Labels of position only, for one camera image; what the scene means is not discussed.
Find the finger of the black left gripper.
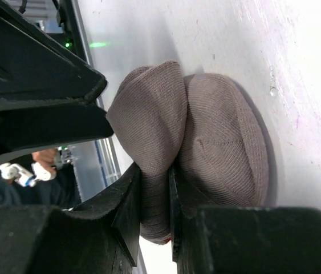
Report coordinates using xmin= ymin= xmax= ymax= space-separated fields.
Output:
xmin=0 ymin=4 xmax=113 ymax=164

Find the person in dark clothing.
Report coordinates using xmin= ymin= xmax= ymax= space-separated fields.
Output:
xmin=0 ymin=148 xmax=83 ymax=208

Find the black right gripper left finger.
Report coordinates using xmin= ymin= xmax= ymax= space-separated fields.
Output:
xmin=0 ymin=164 xmax=141 ymax=273

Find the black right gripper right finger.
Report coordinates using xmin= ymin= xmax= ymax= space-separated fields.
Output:
xmin=168 ymin=167 xmax=321 ymax=273

